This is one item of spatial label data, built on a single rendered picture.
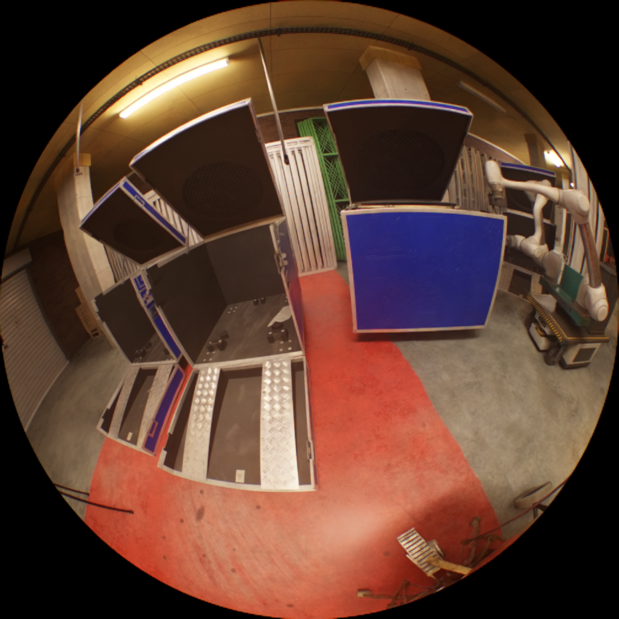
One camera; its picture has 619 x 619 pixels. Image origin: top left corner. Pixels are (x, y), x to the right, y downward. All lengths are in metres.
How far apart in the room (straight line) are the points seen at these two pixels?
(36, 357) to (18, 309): 1.16
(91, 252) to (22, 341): 3.41
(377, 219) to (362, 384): 0.96
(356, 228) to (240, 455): 1.37
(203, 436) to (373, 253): 1.44
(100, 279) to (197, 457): 2.78
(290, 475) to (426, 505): 0.65
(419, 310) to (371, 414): 0.70
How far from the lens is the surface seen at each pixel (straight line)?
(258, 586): 1.18
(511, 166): 3.62
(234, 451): 1.20
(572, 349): 2.00
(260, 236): 1.95
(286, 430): 1.07
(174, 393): 1.74
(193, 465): 1.31
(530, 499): 1.18
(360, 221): 1.07
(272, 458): 1.07
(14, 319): 6.13
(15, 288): 6.29
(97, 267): 3.42
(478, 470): 1.20
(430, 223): 1.14
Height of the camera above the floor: 1.01
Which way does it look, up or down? 30 degrees down
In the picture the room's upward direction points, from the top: 12 degrees counter-clockwise
